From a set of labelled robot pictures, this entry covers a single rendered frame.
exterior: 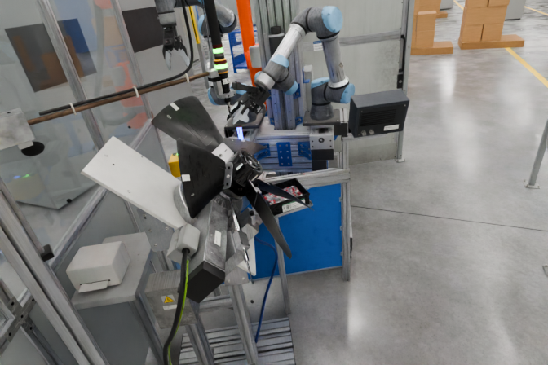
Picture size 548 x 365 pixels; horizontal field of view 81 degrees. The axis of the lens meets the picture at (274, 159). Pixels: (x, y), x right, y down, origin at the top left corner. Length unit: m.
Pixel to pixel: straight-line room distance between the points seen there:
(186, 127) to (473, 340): 1.84
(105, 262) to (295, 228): 1.06
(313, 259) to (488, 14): 7.82
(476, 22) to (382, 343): 7.95
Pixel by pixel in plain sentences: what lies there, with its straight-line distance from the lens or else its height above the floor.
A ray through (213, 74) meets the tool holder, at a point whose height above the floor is 1.54.
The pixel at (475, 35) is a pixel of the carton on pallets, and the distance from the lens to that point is 9.19.
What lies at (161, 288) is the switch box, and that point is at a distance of 1.36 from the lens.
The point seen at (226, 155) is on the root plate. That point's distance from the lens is 1.21.
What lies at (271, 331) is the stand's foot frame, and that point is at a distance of 2.05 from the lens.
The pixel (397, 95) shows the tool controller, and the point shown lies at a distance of 1.71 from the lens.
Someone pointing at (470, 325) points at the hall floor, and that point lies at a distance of 2.29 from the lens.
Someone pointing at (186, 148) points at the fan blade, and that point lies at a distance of 0.94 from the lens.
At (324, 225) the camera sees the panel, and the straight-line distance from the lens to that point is 2.00.
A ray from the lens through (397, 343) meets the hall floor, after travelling 2.13.
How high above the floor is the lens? 1.77
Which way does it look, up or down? 28 degrees down
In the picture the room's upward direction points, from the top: 7 degrees counter-clockwise
